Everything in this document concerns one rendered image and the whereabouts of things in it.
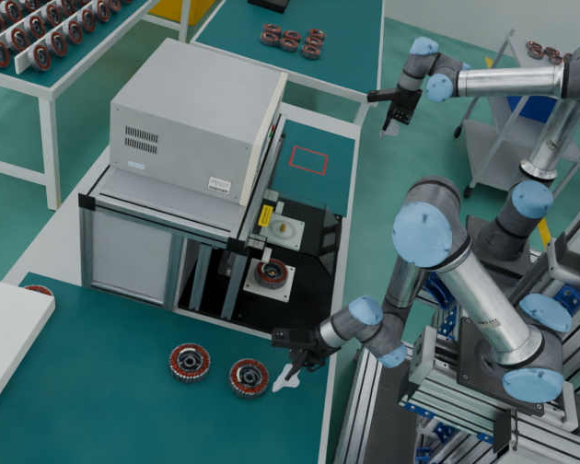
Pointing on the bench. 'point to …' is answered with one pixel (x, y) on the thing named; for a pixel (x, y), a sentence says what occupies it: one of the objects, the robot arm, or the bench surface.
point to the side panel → (129, 259)
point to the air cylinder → (226, 263)
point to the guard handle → (335, 237)
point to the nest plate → (267, 286)
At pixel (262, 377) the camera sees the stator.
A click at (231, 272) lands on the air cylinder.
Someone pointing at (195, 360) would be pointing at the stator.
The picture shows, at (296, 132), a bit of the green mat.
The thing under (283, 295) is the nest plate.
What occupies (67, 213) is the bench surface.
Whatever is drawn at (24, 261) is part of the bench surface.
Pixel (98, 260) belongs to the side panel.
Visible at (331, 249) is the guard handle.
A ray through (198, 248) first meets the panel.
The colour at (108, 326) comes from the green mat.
